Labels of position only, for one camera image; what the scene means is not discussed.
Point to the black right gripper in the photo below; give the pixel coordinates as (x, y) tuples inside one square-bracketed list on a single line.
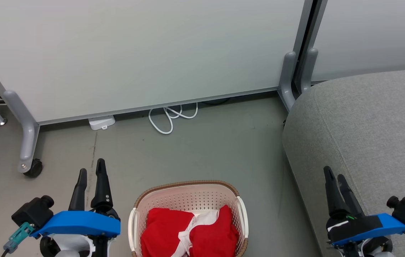
[(354, 226)]

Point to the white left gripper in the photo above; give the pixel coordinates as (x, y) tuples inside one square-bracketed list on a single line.
[(66, 242)]

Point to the red and white garment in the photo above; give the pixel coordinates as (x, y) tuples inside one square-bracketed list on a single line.
[(206, 239)]

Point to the grey fabric sofa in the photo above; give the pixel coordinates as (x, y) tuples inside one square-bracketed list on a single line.
[(366, 125)]

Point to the black caster wheel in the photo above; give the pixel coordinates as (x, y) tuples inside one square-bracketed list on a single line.
[(34, 168)]

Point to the white power adapter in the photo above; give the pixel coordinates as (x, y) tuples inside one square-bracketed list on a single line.
[(101, 122)]

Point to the grey partition foot with caster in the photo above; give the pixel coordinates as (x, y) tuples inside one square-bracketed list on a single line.
[(27, 132)]

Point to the cream perforated laundry basket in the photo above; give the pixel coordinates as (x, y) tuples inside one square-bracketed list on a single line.
[(188, 196)]

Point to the wide white partition panel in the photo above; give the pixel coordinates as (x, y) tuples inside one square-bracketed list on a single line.
[(134, 50)]

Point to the narrow white partition panel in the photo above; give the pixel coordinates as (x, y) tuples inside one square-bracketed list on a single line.
[(374, 35)]

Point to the blue left camera mount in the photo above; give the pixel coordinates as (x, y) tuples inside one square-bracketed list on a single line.
[(81, 223)]

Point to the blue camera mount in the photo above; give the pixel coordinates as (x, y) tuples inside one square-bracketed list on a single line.
[(388, 228), (81, 223)]

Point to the blue right camera mount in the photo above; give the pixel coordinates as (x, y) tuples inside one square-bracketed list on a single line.
[(388, 228)]

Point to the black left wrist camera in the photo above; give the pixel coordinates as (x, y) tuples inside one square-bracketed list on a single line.
[(33, 211)]

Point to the teal left camera connector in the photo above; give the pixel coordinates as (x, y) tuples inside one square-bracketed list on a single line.
[(19, 233)]

